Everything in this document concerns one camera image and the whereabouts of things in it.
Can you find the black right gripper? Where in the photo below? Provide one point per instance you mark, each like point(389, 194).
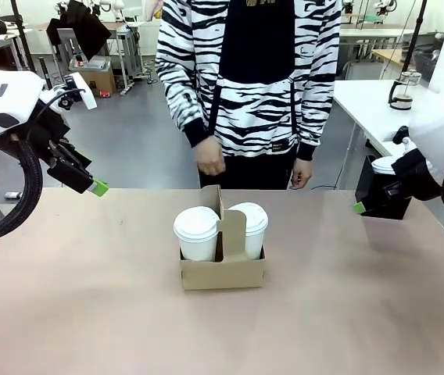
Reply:
point(417, 176)

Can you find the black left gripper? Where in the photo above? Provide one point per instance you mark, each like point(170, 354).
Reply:
point(48, 129)

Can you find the glass french press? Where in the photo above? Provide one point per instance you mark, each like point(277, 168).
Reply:
point(403, 91)

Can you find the brown cardboard cup carrier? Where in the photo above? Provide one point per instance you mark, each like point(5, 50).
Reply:
point(222, 275)

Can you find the person's left forearm striped sleeve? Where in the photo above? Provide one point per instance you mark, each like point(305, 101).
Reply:
point(316, 125)

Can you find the person's right forearm striped sleeve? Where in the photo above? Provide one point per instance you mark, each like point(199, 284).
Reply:
point(187, 117)

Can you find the white plastic cup lid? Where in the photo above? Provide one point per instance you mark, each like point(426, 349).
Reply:
point(196, 220)
point(255, 216)

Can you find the person's left hand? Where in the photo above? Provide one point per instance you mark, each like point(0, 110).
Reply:
point(302, 173)

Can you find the person's right hand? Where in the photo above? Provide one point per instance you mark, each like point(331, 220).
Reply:
point(210, 156)

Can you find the stack of white lids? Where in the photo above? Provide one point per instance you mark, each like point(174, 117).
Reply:
point(382, 166)

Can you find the small red item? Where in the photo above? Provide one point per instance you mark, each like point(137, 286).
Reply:
point(105, 94)

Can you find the brown cardboard box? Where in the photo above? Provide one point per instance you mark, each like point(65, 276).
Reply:
point(97, 80)

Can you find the large white side table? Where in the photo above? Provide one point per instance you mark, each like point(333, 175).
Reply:
point(366, 101)

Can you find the grey case on box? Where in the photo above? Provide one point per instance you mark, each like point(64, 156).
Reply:
point(97, 63)

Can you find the wooden background table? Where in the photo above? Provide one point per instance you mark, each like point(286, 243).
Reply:
point(390, 55)

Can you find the black hanging cloth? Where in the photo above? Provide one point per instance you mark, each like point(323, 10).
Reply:
point(81, 27)

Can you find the black tripod pole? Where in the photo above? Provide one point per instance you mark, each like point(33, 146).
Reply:
point(413, 39)
point(22, 35)

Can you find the person's zebra striped hoodie torso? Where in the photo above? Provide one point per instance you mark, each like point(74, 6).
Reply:
point(253, 78)

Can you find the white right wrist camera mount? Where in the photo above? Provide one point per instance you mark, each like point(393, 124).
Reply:
point(402, 138)

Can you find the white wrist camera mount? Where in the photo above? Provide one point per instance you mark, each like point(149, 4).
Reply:
point(83, 91)
point(402, 138)

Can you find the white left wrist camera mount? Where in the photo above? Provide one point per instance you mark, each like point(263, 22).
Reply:
point(83, 91)

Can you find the grey metal table frame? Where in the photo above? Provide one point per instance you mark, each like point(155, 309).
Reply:
point(128, 51)

